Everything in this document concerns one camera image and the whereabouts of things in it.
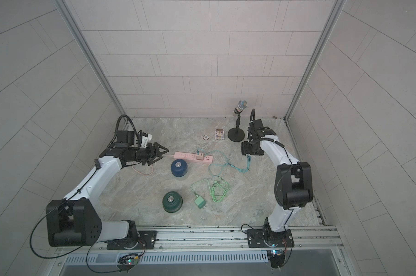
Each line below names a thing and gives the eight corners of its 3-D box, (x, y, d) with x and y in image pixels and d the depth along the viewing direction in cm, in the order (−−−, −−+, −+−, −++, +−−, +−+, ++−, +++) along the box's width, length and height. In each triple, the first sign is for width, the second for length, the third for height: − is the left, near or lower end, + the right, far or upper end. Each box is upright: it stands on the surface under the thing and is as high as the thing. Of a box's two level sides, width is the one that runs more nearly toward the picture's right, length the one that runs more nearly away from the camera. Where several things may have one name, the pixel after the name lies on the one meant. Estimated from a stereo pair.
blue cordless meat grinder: (173, 180, 89) (169, 171, 82) (175, 168, 94) (172, 158, 86) (186, 180, 89) (184, 171, 82) (188, 168, 94) (185, 159, 86)
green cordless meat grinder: (166, 215, 79) (160, 209, 71) (169, 199, 84) (164, 191, 76) (181, 215, 79) (178, 209, 71) (183, 199, 84) (180, 191, 76)
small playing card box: (215, 140, 108) (215, 137, 106) (215, 130, 113) (215, 128, 111) (223, 140, 108) (224, 137, 106) (223, 130, 113) (223, 128, 111)
